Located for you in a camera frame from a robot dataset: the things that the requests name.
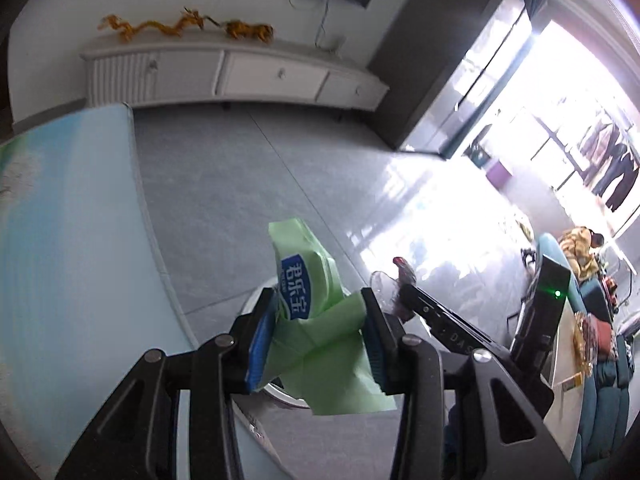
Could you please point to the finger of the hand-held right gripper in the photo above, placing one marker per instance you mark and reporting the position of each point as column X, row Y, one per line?
column 411, row 302

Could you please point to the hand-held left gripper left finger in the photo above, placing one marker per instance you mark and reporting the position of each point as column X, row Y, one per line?
column 260, row 340

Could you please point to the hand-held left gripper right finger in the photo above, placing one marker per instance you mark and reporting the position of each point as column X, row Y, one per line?
column 372, row 345

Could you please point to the clear plastic wrapper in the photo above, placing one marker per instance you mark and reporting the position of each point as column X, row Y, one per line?
column 385, row 285

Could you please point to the white trash bin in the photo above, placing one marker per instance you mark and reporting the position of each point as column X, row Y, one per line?
column 289, row 396

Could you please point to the green plastic packet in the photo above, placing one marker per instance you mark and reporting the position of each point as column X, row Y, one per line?
column 320, row 270

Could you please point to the yellow cloth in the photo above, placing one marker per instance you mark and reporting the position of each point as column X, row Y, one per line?
column 577, row 255

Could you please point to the red cushion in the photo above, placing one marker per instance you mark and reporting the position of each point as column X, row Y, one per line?
column 601, row 340

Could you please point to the beige side table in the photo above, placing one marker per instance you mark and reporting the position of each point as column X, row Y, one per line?
column 567, row 410

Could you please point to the blue sofa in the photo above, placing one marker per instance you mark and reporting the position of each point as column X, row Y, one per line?
column 605, row 400

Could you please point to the purple box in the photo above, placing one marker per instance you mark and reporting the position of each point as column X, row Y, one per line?
column 500, row 174

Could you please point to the hanging clothes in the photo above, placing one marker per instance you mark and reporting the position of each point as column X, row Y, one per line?
column 612, row 160

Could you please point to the grey tall cabinet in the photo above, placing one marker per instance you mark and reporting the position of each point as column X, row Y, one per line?
column 440, row 50

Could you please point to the white television cabinet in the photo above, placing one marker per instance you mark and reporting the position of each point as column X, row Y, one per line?
column 250, row 72

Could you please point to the blue-green curtain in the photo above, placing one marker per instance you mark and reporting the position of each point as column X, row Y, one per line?
column 534, row 0

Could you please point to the golden tiger figurine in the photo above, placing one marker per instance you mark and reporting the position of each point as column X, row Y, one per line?
column 250, row 30

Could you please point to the golden dragon figurine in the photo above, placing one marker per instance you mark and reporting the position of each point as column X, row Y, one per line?
column 155, row 25

